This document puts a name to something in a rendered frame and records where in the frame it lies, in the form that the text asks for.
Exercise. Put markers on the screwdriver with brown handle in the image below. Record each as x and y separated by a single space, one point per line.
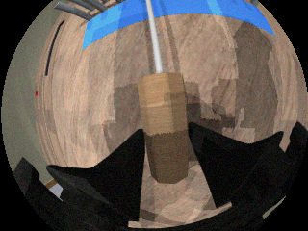
164 117

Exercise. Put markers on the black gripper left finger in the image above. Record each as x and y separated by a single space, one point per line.
116 181

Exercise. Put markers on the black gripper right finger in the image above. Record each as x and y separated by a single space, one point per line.
227 163

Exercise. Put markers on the blue flat strip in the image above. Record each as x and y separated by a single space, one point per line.
132 11

